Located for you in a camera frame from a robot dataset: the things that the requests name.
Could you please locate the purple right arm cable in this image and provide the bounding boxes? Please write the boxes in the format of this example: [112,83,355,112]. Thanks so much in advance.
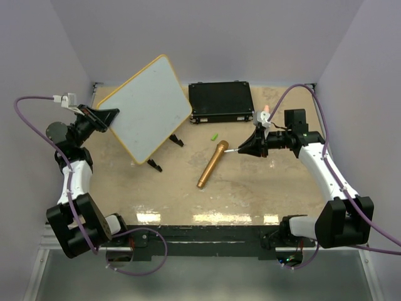
[268,83,401,253]

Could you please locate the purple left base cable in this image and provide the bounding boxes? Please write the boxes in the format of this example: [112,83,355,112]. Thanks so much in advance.
[105,228,169,277]

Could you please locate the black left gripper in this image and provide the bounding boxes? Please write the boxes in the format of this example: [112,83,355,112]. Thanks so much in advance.
[71,105,119,147]

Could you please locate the yellow framed whiteboard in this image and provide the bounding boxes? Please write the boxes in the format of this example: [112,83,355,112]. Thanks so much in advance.
[96,55,192,164]

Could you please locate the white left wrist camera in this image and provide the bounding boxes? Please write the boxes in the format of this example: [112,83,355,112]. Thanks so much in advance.
[61,93,78,110]

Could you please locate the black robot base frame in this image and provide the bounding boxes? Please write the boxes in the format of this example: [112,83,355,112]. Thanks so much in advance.
[104,225,300,261]

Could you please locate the metal wire easel stand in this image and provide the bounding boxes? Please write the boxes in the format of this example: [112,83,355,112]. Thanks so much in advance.
[147,134,184,172]

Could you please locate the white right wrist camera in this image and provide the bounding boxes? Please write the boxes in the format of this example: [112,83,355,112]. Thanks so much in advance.
[253,110,271,129]

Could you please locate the gold microphone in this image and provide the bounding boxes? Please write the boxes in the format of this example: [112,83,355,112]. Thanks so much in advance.
[197,140,229,189]

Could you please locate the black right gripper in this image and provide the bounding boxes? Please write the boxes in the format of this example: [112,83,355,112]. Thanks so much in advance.
[238,125,291,158]

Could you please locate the black hard case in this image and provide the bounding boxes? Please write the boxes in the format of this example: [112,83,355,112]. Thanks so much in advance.
[188,81,254,124]

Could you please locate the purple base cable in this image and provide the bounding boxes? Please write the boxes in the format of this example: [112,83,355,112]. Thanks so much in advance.
[105,228,169,277]
[280,235,320,270]

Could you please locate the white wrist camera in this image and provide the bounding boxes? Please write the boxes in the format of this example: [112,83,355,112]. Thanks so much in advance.
[253,110,271,129]
[61,93,78,110]

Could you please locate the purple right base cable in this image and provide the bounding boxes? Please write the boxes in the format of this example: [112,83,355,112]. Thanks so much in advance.
[280,235,320,270]

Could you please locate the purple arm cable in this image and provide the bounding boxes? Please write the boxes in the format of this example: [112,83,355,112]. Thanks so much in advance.
[268,83,401,253]
[14,95,101,255]

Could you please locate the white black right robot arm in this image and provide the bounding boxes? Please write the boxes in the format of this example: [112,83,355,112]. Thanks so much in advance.
[238,109,374,248]

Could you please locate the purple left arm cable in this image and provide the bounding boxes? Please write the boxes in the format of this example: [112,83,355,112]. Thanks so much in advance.
[14,95,101,255]

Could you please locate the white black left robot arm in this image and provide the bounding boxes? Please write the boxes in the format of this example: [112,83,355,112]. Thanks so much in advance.
[46,105,130,258]

